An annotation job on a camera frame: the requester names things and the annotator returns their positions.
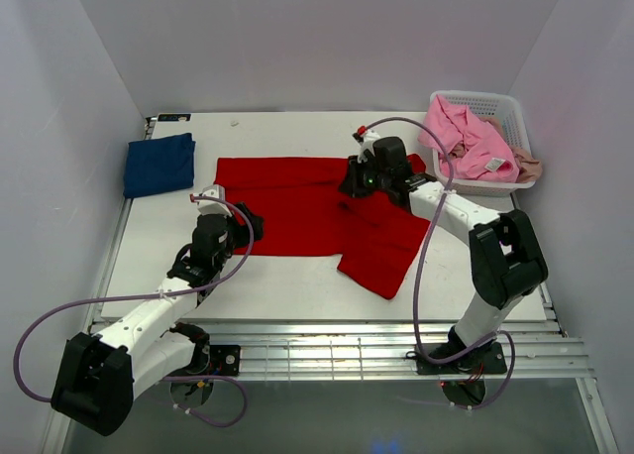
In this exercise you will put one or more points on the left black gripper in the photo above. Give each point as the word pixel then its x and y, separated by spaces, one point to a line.
pixel 242 223

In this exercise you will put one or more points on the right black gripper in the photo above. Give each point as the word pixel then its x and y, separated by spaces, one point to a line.
pixel 354 179

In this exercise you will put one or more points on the red t-shirt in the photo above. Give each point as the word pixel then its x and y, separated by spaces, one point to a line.
pixel 306 215

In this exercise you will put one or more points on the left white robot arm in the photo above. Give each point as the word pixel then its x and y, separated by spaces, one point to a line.
pixel 101 375

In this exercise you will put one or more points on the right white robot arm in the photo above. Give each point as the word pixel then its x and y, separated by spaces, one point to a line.
pixel 507 263

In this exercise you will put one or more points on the pink t-shirt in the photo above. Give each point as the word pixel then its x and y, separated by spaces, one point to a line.
pixel 476 149

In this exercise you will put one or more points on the folded blue t-shirt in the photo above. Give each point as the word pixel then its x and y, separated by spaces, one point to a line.
pixel 158 166

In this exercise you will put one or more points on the white plastic laundry basket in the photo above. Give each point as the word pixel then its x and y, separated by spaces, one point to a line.
pixel 506 111

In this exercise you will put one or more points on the small blue label sticker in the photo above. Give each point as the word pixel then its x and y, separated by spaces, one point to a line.
pixel 174 117

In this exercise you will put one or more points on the beige garment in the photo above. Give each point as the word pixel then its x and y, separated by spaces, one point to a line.
pixel 530 169

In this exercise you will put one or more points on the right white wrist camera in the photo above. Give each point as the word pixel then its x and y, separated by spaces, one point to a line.
pixel 366 138

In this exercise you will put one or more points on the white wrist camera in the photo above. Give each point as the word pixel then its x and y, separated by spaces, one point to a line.
pixel 211 201
pixel 366 138

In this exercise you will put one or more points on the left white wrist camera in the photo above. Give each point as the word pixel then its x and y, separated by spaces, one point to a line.
pixel 211 201

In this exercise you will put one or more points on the aluminium table frame rail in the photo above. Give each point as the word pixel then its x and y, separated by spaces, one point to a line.
pixel 330 352

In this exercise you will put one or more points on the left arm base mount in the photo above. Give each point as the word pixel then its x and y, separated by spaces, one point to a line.
pixel 207 359

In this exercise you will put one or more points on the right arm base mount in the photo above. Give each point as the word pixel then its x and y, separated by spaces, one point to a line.
pixel 462 381

